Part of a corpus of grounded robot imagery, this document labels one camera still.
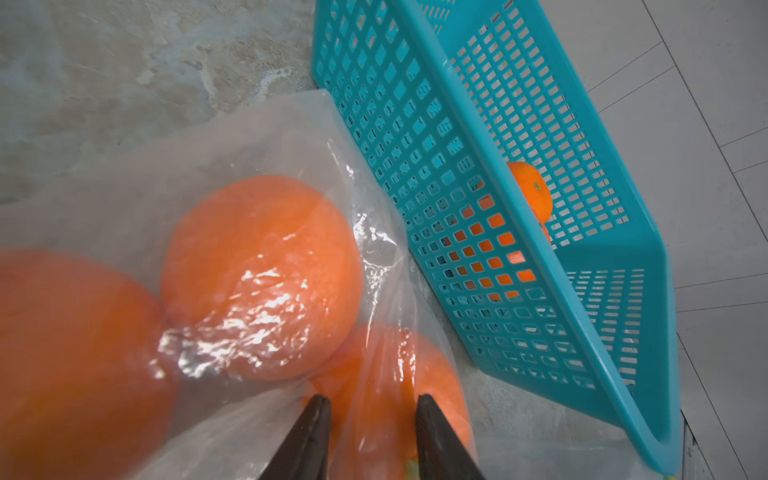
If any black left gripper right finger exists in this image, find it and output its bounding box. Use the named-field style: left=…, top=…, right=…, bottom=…
left=415, top=394, right=485, bottom=480

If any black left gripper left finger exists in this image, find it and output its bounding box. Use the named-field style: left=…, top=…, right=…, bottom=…
left=259, top=395, right=332, bottom=480

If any orange fruit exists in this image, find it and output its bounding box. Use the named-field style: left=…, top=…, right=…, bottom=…
left=307, top=323, right=476, bottom=479
left=1, top=249, right=179, bottom=479
left=161, top=175, right=364, bottom=381
left=507, top=162, right=554, bottom=224

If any clear zip-top bag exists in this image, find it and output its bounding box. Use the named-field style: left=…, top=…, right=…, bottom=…
left=1, top=91, right=652, bottom=479

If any teal plastic perforated basket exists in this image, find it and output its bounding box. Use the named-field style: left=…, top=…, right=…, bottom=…
left=312, top=0, right=682, bottom=475

